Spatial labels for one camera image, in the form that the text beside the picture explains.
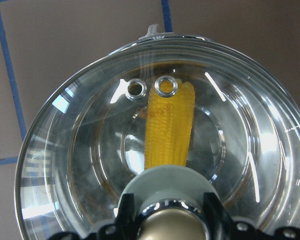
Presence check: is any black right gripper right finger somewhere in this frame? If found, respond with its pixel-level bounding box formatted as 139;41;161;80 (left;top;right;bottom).
202;192;300;240

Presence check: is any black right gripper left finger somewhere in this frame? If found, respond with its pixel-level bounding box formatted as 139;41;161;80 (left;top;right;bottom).
48;193;138;240

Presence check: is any yellow corn cob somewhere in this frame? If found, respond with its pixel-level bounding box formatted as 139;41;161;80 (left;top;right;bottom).
144;75;195;170

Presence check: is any glass pot lid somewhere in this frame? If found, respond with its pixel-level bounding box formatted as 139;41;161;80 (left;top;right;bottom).
14;34;300;240

